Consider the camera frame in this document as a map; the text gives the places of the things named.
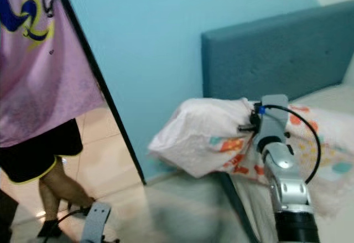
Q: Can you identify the pink pillow with coloured dots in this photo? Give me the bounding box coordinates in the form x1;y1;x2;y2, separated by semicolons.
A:
148;96;354;216

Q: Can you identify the teal upholstered headboard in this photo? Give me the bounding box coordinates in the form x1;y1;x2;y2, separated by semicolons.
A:
201;0;354;102

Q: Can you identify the dark teal bed base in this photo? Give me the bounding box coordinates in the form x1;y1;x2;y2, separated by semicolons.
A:
216;172;259;243

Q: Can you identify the bed mattress with beige sheet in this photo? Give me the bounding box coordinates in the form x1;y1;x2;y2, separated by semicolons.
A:
227;82;354;243

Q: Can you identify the person in pink shirt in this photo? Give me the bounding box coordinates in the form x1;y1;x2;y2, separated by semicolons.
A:
0;0;106;239

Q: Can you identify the black door edge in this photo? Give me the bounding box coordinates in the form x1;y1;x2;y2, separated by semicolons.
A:
51;0;147;185

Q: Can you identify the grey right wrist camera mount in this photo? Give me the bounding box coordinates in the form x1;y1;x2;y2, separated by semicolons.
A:
254;94;291;144

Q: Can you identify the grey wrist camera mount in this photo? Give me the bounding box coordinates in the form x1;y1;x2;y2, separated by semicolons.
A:
254;94;291;144
80;201;112;243

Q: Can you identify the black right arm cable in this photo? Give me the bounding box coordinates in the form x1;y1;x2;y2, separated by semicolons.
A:
257;105;322;185

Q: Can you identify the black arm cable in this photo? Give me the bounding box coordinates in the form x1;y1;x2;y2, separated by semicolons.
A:
53;207;92;239
257;105;322;185

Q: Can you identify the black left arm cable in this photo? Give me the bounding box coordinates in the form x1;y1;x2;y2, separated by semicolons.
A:
53;207;92;239

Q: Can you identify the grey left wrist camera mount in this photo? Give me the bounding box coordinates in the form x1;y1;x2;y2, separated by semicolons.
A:
80;201;112;243

